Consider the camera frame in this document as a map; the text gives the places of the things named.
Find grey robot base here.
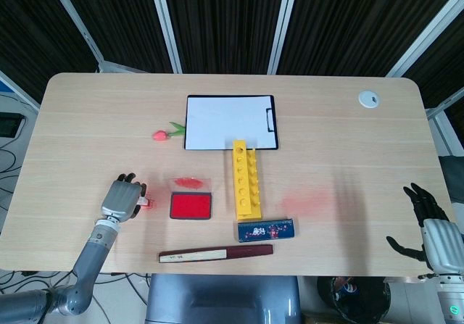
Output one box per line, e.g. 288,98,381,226
144,273,302,324

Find artificial pink tulip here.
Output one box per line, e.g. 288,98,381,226
152,121,186,144

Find black electronic device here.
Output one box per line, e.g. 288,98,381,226
0,112,28,139

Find dark blue printed fan box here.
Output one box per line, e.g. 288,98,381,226
237,217,299,244

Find white aluminium partition post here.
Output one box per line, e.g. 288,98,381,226
147,0,183,74
267,0,301,75
385,0,464,78
44,0,107,72

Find black clipboard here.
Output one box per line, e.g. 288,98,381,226
183,94,281,151

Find red ink pad clear lid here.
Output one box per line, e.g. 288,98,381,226
168,175,214,221

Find white round cable grommet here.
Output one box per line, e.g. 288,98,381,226
357,90,381,109

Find yellow toy brick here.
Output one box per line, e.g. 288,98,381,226
231,139,263,222

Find black trash bin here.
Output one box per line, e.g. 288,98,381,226
316,275,392,324

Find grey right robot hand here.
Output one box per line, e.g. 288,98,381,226
386,182,464,275

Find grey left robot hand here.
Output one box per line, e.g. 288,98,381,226
99,172,149,224

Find folded dark red fan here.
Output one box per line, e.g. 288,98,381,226
158,244,275,265

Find white paper sheet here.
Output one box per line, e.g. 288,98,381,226
186,96,273,150

